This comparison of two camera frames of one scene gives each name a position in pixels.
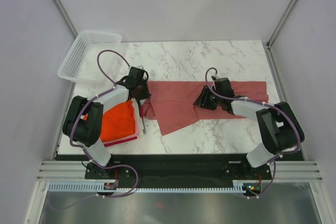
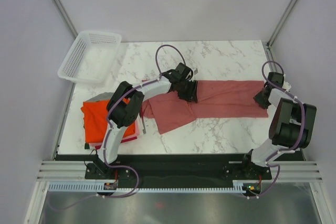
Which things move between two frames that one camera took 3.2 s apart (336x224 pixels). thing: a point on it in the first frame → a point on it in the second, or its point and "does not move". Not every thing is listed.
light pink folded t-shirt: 124,137 does not move
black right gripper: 201,98 → 258,98
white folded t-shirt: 139,119 does not move
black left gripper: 146,95 → 191,95
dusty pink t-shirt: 173,102 does not move
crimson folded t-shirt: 113,143 does not move
